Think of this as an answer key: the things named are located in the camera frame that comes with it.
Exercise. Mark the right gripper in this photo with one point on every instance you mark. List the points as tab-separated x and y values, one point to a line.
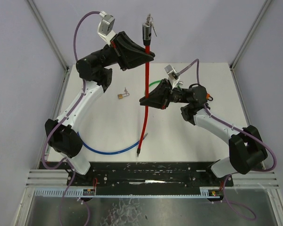
161	97

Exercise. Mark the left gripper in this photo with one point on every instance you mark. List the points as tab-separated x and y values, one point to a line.
129	52

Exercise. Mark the red cable lock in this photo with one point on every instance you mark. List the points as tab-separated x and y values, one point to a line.
147	28

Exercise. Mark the brass padlock with key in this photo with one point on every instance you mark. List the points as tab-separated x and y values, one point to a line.
120	96

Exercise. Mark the orange padlock with keys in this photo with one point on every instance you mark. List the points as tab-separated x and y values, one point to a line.
209	97

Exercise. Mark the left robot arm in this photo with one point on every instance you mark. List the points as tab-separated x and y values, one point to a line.
94	69

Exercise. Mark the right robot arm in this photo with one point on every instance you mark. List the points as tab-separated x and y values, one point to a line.
246	149

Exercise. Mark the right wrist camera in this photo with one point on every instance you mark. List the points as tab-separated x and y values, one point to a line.
173	78

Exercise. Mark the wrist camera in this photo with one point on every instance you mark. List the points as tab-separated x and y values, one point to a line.
105	27
173	78

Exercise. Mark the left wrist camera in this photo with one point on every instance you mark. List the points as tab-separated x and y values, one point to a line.
105	27

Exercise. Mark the blue cable lock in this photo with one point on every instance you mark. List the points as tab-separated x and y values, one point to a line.
111	152

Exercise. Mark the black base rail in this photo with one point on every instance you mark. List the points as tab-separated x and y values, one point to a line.
196	174

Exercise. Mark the right aluminium frame post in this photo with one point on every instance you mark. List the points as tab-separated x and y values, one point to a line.
250	33

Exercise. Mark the aluminium frame post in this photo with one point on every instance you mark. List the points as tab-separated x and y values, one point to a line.
250	33
47	34

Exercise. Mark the left aluminium frame post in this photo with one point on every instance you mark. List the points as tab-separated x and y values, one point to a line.
47	34

